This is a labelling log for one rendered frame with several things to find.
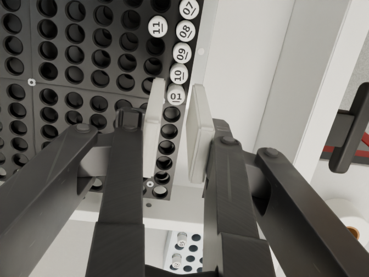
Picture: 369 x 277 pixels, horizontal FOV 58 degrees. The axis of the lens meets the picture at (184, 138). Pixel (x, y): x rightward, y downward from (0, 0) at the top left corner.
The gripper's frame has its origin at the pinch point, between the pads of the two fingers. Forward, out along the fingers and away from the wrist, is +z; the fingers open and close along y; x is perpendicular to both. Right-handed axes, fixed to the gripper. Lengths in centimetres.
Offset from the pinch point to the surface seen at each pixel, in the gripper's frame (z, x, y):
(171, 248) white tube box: 16.7, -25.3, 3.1
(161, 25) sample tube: 5.0, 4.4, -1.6
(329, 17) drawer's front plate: 5.4, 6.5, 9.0
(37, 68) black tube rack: 6.2, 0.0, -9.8
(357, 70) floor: 96, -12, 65
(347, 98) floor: 96, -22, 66
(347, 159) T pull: 5.0, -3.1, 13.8
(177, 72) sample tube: 5.0, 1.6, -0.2
